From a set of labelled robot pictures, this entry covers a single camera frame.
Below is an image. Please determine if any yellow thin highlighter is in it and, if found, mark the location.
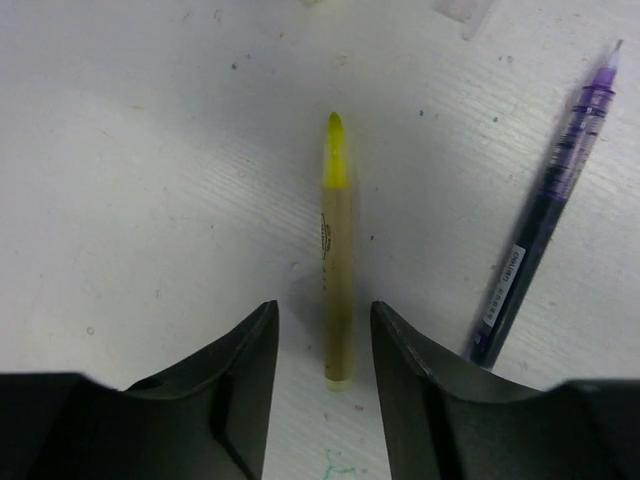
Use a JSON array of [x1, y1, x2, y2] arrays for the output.
[[321, 112, 354, 392]]

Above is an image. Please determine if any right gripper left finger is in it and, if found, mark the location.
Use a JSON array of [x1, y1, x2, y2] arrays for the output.
[[1, 301, 279, 479]]

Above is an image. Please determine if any purple gel pen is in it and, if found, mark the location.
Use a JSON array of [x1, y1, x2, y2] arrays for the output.
[[466, 39, 624, 371]]

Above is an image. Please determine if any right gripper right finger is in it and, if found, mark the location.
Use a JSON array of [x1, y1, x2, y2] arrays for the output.
[[370, 301, 639, 479]]

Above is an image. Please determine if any clear orange highlighter cap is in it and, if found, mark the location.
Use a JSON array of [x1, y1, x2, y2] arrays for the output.
[[434, 0, 494, 41]]

